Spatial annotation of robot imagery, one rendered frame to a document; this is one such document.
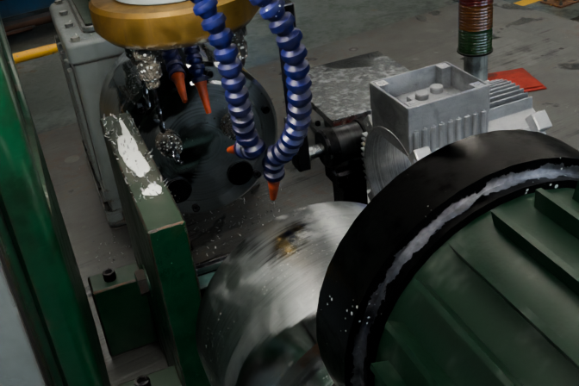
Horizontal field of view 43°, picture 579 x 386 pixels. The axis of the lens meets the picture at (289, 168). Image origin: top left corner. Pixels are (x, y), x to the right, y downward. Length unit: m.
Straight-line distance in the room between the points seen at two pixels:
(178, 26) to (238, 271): 0.24
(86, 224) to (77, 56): 0.35
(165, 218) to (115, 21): 0.20
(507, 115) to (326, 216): 0.41
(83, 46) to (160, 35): 0.54
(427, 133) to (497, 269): 0.64
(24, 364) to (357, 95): 0.94
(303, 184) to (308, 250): 0.80
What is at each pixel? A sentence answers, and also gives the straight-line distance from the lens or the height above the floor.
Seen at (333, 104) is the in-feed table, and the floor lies 0.92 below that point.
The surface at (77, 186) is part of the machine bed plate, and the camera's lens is 1.59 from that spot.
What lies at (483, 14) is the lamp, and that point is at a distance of 1.35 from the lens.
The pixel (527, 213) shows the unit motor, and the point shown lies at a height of 1.35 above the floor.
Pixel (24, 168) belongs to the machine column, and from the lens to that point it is 0.66.
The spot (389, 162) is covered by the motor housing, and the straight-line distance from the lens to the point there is 1.09.
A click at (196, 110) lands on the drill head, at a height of 1.09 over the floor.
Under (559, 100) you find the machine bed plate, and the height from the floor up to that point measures 0.80.
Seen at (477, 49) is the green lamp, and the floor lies 1.04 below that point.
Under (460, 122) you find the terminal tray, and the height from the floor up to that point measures 1.11.
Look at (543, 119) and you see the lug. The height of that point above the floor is 1.08.
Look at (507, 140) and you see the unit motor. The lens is 0.38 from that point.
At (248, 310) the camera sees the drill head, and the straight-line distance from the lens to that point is 0.64.
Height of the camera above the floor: 1.54
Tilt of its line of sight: 30 degrees down
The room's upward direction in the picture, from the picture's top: 7 degrees counter-clockwise
